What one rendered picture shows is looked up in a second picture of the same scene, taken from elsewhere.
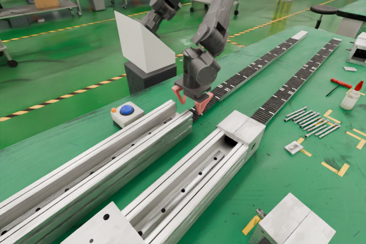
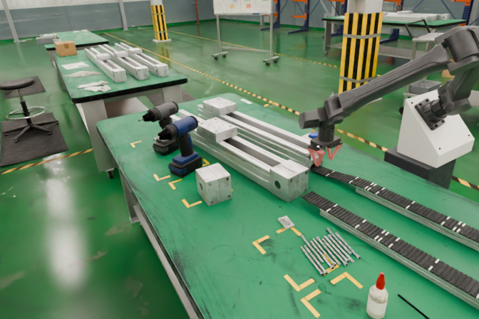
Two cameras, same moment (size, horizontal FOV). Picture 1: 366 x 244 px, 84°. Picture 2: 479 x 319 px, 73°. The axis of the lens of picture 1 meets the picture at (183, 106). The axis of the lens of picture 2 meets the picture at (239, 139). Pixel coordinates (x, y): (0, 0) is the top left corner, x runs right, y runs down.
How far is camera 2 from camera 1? 1.23 m
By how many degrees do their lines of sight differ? 82
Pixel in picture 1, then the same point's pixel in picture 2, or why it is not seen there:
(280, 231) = (212, 167)
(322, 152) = (280, 241)
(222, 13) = (347, 95)
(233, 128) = (286, 164)
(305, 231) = (209, 174)
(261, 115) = (323, 203)
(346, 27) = not seen: outside the picture
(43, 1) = not seen: outside the picture
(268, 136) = (301, 212)
